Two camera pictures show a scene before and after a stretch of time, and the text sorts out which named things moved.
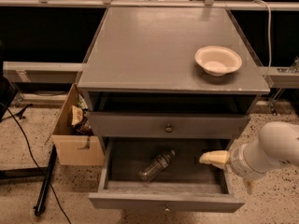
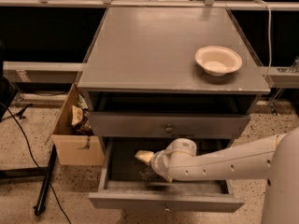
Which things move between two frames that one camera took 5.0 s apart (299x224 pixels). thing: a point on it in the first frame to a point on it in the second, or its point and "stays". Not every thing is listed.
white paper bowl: (218, 60) stays
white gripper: (237, 162) to (156, 162)
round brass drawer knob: (168, 129) stays
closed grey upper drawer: (169, 124) stays
